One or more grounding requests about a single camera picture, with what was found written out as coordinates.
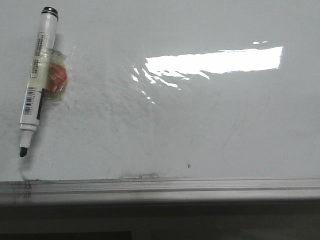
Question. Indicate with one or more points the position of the white whiteboard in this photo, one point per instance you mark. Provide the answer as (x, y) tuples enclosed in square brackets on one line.
[(167, 101)]

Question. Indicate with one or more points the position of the white black whiteboard marker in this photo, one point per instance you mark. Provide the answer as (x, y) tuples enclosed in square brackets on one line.
[(38, 78)]

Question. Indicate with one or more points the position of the red magnet under clear tape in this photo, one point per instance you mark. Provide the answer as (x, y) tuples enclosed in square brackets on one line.
[(57, 76)]

